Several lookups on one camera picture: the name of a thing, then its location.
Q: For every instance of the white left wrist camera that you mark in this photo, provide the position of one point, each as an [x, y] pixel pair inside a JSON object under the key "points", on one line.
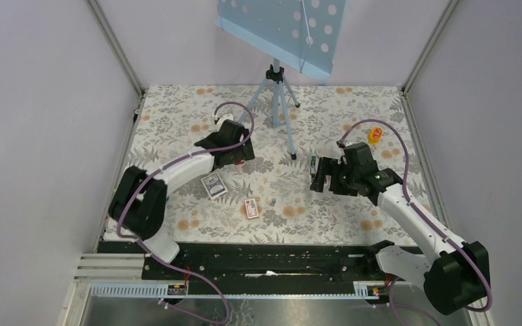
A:
{"points": [[219, 119]]}

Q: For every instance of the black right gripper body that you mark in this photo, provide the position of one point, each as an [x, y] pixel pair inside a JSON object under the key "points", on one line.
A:
{"points": [[342, 178]]}

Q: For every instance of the floral patterned table mat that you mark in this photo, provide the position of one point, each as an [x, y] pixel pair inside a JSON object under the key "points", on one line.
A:
{"points": [[173, 118]]}

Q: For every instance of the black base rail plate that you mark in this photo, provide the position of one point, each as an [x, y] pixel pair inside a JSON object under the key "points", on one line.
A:
{"points": [[269, 269]]}

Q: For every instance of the yellow red small toy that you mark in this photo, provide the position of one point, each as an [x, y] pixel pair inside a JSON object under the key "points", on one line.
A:
{"points": [[375, 135]]}

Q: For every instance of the blue playing card box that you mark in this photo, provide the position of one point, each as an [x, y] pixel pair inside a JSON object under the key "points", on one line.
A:
{"points": [[214, 186]]}

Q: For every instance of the blue music stand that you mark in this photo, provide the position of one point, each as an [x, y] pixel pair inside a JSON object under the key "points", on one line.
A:
{"points": [[299, 34]]}

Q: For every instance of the red white staple box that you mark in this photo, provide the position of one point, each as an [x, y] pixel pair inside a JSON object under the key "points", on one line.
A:
{"points": [[251, 208]]}

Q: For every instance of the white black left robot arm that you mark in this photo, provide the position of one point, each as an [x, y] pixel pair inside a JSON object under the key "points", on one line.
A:
{"points": [[140, 200]]}

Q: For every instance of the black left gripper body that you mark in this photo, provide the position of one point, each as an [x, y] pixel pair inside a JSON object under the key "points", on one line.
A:
{"points": [[239, 154]]}

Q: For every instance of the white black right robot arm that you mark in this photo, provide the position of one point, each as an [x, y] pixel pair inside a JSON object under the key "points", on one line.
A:
{"points": [[453, 273]]}

